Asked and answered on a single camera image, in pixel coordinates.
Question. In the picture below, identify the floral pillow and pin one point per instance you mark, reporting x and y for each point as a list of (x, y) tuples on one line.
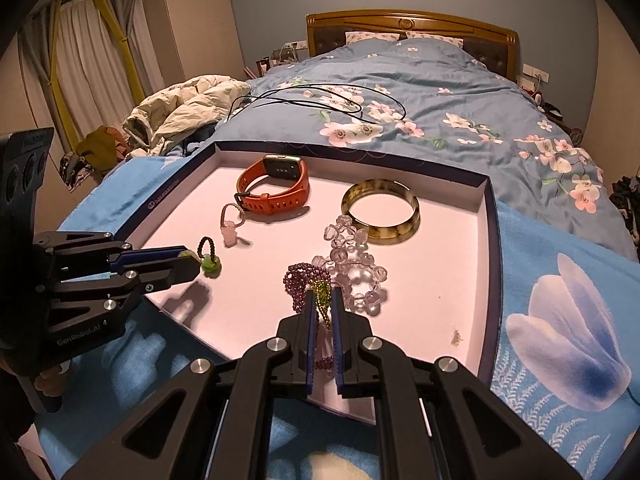
[(435, 39), (372, 37)]

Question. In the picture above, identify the grey yellow curtain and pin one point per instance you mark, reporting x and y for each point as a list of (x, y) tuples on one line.
[(42, 75), (145, 45)]

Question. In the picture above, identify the cream puffer jacket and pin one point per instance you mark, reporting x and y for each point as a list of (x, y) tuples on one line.
[(200, 100)]

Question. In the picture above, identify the amber bangle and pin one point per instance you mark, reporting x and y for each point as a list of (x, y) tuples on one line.
[(395, 232)]

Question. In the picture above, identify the blue floral duvet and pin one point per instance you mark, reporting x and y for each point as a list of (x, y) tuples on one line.
[(450, 90)]

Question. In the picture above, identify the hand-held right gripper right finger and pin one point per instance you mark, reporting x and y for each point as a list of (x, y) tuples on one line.
[(340, 345)]

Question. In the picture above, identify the white wall outlet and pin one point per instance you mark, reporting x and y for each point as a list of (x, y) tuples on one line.
[(294, 45), (535, 73)]

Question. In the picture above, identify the dark nightstand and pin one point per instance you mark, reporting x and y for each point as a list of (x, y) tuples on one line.
[(562, 122)]

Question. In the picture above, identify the orange smartwatch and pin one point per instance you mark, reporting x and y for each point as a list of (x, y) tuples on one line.
[(280, 200)]

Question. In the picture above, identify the green pendant charm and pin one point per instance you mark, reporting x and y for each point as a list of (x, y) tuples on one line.
[(211, 266)]

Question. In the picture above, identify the person's left hand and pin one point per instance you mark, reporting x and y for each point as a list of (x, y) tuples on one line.
[(50, 381)]

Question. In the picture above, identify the pink pendant charm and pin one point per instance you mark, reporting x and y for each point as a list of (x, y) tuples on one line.
[(230, 235)]

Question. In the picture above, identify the white sheer curtain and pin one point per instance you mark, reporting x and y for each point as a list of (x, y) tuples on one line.
[(95, 75)]

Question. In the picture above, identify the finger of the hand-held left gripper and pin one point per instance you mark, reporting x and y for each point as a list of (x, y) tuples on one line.
[(150, 255), (165, 274)]

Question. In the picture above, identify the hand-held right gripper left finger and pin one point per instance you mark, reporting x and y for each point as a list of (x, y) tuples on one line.
[(311, 345)]

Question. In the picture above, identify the blue floral cloth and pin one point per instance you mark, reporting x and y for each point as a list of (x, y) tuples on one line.
[(550, 410)]

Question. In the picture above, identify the wooden headboard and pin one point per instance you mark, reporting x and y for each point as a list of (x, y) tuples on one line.
[(410, 22)]

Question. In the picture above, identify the pile of dark clothes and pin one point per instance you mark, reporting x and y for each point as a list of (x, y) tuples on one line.
[(627, 210)]

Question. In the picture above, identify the dark blue shallow box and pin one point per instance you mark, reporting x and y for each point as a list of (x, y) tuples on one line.
[(425, 285)]

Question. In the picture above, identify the olive garment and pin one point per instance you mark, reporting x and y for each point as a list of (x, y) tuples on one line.
[(102, 147)]

